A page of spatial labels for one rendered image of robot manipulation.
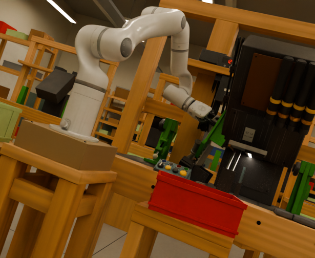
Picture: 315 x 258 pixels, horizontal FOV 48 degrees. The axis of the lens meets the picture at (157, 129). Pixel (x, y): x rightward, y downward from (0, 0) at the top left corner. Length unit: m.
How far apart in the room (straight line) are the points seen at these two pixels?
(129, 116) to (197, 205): 1.14
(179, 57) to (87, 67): 0.61
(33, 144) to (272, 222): 0.93
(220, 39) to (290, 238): 1.25
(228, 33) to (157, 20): 0.78
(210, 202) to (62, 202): 0.48
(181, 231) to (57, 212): 0.41
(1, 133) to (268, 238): 1.23
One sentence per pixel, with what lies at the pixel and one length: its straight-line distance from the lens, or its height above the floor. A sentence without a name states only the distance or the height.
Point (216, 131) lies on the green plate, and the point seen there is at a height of 1.16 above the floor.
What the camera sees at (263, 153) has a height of 1.12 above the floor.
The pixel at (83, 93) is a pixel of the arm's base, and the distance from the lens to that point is 1.30.
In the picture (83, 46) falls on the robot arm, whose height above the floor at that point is 1.27.
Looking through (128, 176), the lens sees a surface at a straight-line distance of 1.55.
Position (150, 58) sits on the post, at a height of 1.51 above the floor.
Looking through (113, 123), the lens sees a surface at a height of 1.13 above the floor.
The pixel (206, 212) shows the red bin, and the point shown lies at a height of 0.85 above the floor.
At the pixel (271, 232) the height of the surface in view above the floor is 0.83.
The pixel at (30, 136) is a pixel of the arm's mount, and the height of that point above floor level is 0.90.
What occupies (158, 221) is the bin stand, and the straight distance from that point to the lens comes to 1.21.
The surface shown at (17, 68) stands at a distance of 7.07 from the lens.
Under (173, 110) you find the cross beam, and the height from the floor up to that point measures 1.24.
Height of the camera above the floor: 1.02
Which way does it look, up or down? 2 degrees up
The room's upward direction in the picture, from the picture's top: 19 degrees clockwise
